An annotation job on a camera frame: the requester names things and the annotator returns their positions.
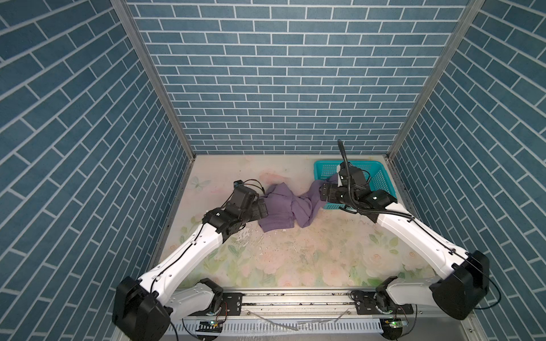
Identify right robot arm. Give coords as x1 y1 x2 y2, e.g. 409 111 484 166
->
320 171 491 321

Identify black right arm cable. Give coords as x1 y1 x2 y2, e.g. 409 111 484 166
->
336 139 502 310

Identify corner aluminium post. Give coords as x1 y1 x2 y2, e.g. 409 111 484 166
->
111 0 196 163
386 0 485 163

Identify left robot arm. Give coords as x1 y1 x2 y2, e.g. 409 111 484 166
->
112 180 267 340

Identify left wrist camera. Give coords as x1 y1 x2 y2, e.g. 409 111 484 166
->
233 180 247 191

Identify right corner aluminium post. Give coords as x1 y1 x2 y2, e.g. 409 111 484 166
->
386 0 485 163

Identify left corner aluminium post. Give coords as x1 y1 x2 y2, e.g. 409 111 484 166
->
111 0 196 163

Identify teal plastic basket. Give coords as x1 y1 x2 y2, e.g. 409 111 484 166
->
314 160 397 198

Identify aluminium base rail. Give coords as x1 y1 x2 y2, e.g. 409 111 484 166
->
166 283 476 321

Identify purple trousers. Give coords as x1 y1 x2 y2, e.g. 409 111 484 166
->
258 176 337 233

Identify white slotted cable duct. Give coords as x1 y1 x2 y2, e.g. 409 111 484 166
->
168 318 383 337

